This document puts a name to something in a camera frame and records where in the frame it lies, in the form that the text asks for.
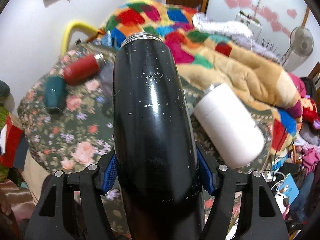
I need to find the red paper bag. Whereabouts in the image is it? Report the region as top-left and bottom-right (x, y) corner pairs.
(1, 113), (23, 168)

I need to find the red thermos bottle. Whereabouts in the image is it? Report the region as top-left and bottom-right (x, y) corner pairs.
(63, 53), (105, 86)

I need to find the white standing fan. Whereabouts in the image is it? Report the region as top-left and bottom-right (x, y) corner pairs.
(281, 27), (314, 72)

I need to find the colourful patchwork blanket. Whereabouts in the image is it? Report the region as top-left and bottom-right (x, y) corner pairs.
(99, 0), (302, 153)

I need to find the floral green tablecloth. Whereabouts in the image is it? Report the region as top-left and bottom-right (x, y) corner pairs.
(17, 42), (275, 238)

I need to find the white tumbler cup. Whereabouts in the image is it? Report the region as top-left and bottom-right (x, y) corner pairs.
(194, 83), (265, 169)

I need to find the blue cartoon card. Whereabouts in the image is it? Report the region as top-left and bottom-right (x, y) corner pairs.
(274, 173), (299, 215)

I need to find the grey white crumpled sheet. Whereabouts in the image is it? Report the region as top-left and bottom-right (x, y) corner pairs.
(192, 12), (279, 63)

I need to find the white small cabinet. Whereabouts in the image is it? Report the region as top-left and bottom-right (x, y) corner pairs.
(235, 11), (263, 41)

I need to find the clear purple plastic cup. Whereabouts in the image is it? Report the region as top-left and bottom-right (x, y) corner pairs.
(99, 61), (114, 118)

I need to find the dark green faceted cup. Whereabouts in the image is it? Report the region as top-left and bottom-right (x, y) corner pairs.
(44, 76), (67, 115)

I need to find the yellow foam tube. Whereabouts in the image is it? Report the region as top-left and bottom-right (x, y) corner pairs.
(60, 20), (98, 55)

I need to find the black thermos cup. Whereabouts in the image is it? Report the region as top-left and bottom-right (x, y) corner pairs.
(113, 33), (204, 239)

